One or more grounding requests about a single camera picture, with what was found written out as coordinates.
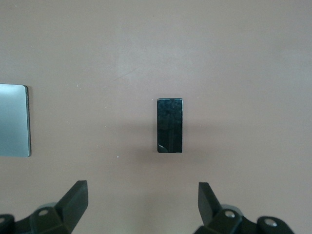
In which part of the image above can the silver laptop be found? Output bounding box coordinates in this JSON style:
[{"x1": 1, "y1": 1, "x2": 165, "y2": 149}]
[{"x1": 0, "y1": 83, "x2": 32, "y2": 157}]

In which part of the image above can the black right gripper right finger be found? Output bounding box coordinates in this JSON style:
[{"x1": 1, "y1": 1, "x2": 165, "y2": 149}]
[{"x1": 195, "y1": 181, "x2": 293, "y2": 234}]

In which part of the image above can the black smartphone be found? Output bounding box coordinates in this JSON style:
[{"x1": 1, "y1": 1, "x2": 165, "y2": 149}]
[{"x1": 156, "y1": 98, "x2": 184, "y2": 154}]

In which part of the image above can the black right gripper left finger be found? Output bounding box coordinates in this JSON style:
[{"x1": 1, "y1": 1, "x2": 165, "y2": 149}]
[{"x1": 0, "y1": 180, "x2": 89, "y2": 234}]

